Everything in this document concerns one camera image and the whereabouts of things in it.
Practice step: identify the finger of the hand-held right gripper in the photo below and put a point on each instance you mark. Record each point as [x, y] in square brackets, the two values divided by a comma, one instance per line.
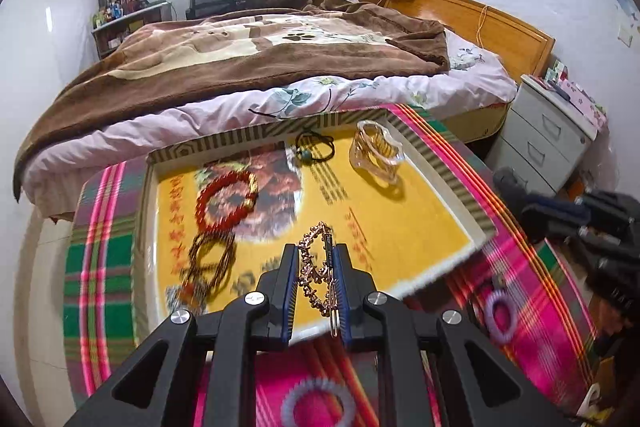
[550, 212]
[510, 184]

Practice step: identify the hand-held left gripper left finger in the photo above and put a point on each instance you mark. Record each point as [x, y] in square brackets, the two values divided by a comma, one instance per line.
[287, 287]

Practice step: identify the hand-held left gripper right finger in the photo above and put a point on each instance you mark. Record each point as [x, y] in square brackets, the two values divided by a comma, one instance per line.
[342, 292]

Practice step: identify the gold rhinestone hair clip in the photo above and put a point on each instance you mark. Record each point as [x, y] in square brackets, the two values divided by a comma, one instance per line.
[315, 277]

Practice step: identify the yellow shallow cardboard box tray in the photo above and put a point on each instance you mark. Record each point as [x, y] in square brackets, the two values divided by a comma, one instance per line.
[400, 227]

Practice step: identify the clear acrylic hair claw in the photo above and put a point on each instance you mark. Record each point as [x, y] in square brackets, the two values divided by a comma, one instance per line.
[365, 152]

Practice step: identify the white drawer nightstand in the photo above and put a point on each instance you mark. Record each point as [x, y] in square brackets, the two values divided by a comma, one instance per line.
[540, 132]

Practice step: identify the wooden bed base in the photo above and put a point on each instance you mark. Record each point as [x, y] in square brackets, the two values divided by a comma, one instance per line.
[480, 122]

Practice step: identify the plaid tablecloth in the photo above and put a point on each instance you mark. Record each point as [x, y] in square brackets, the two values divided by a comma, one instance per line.
[525, 307]

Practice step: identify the boxes on nightstand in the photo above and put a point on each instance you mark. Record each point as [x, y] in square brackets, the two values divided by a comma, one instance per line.
[580, 99]

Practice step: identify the wooden headboard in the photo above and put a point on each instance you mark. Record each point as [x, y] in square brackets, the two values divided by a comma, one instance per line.
[500, 32]

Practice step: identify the bed with brown blanket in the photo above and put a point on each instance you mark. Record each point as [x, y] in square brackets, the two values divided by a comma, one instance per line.
[350, 92]

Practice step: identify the wooden side shelf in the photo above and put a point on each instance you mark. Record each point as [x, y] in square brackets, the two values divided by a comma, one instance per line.
[125, 32]

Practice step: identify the group of bottles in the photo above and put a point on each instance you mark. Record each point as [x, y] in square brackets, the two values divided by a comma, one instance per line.
[117, 7]

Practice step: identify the paper wall sticker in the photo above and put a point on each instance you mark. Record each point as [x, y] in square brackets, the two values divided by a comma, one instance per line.
[627, 27]

